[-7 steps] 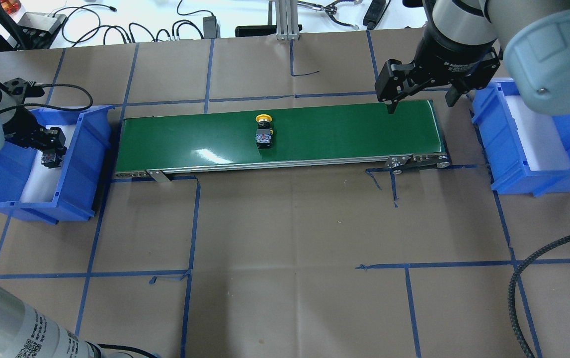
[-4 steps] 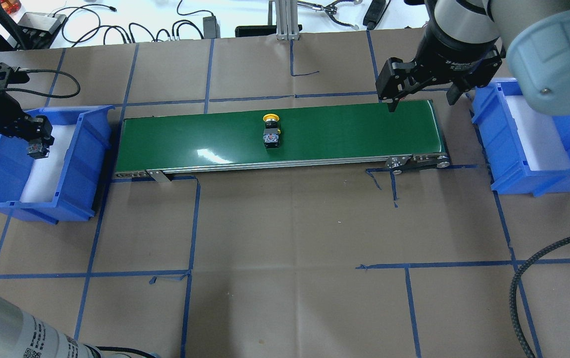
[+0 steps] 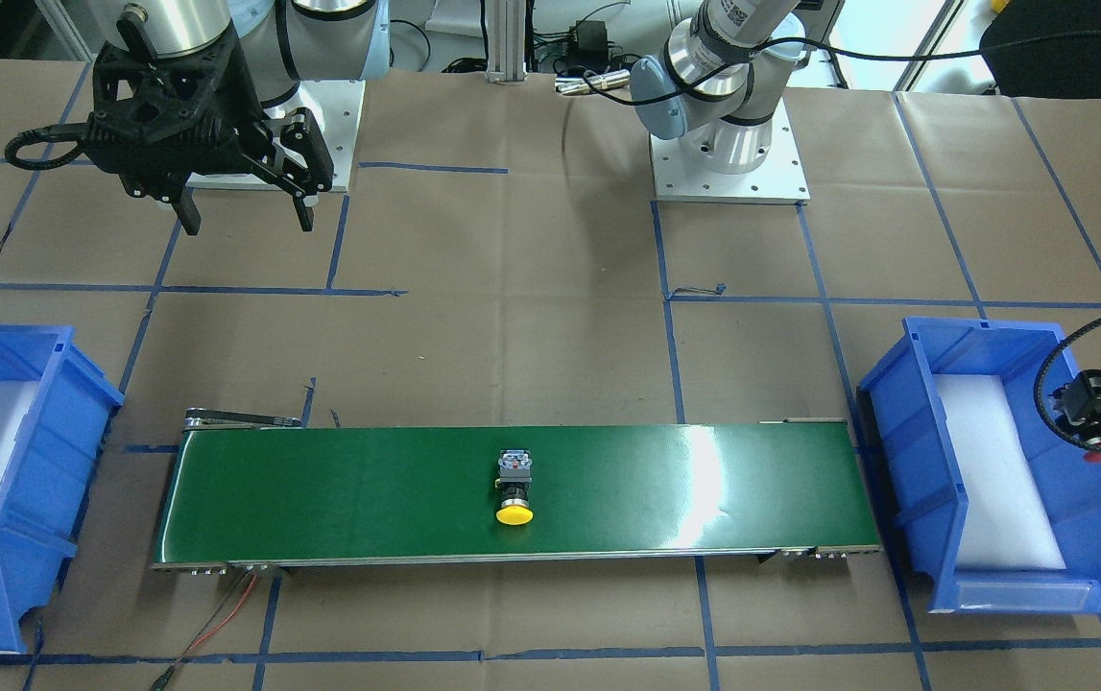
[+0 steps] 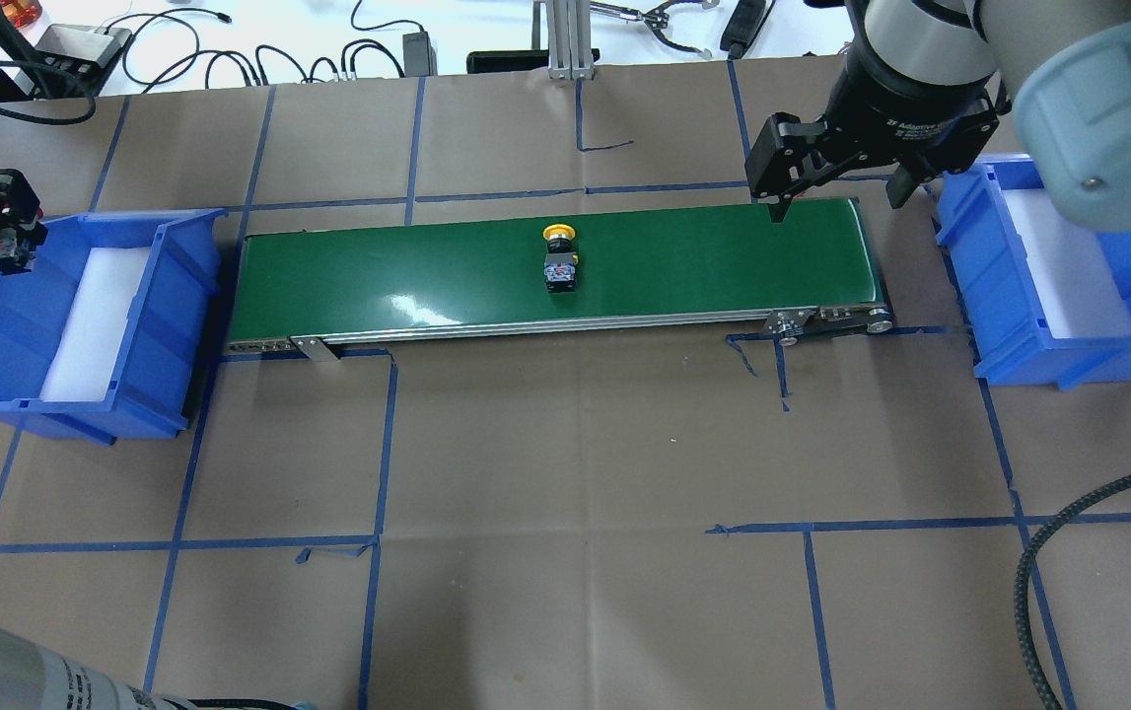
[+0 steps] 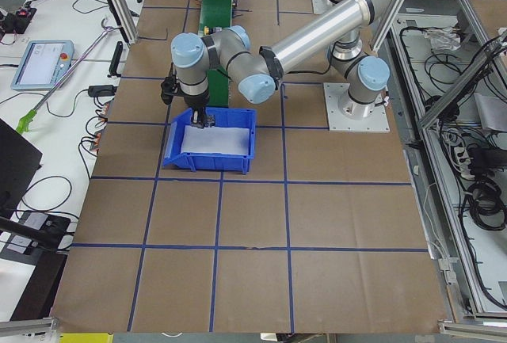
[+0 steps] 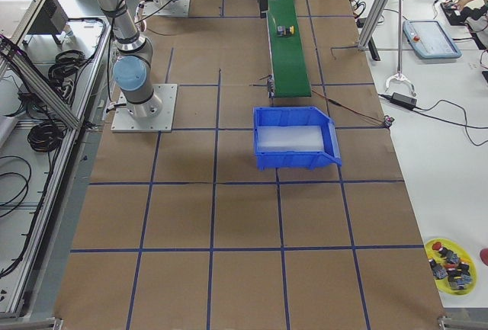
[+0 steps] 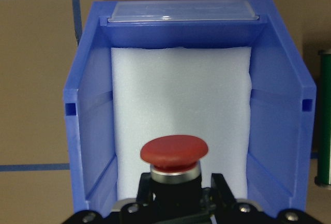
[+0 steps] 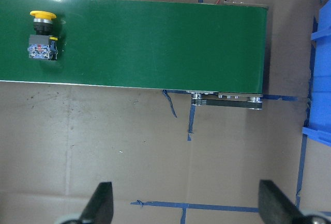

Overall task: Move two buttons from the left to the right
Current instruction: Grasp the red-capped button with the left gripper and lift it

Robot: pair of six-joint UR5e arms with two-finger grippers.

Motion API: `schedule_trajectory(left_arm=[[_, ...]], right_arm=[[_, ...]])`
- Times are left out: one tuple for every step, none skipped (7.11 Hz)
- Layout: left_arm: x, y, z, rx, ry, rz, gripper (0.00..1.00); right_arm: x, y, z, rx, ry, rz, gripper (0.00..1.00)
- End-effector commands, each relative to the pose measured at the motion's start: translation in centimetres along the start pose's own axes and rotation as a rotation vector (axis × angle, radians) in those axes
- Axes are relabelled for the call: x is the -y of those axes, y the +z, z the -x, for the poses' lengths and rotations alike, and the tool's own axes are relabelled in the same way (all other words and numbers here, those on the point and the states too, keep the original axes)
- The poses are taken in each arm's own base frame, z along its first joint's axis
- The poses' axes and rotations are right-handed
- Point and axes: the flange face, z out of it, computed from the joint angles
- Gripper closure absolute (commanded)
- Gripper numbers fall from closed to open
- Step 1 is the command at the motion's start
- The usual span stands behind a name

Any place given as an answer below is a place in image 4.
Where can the white foam pad right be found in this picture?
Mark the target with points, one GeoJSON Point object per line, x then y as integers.
{"type": "Point", "coordinates": [1074, 284]}

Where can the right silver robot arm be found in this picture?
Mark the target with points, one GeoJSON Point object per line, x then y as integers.
{"type": "Point", "coordinates": [1060, 69]}

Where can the black power adapter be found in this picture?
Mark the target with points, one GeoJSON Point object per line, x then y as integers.
{"type": "Point", "coordinates": [418, 55]}

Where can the green conveyor belt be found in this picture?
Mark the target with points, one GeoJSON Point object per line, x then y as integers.
{"type": "Point", "coordinates": [811, 273]}

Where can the white foam pad left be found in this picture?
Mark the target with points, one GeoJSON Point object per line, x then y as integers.
{"type": "Point", "coordinates": [93, 333]}

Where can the right blue plastic bin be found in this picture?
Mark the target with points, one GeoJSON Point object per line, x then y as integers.
{"type": "Point", "coordinates": [1015, 347]}

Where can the blue plastic bin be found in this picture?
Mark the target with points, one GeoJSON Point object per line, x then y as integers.
{"type": "Point", "coordinates": [165, 324]}
{"type": "Point", "coordinates": [1015, 347]}

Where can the white foam pad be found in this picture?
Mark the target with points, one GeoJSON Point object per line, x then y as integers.
{"type": "Point", "coordinates": [1074, 284]}
{"type": "Point", "coordinates": [93, 333]}

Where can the red push button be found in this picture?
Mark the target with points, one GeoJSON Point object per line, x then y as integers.
{"type": "Point", "coordinates": [17, 252]}

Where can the aluminium frame post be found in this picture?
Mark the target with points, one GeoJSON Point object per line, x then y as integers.
{"type": "Point", "coordinates": [563, 29]}

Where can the left blue plastic bin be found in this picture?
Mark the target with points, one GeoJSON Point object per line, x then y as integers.
{"type": "Point", "coordinates": [165, 324]}

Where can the yellow push button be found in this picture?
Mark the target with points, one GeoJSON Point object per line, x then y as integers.
{"type": "Point", "coordinates": [561, 265]}

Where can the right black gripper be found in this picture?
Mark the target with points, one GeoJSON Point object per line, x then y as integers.
{"type": "Point", "coordinates": [905, 104]}

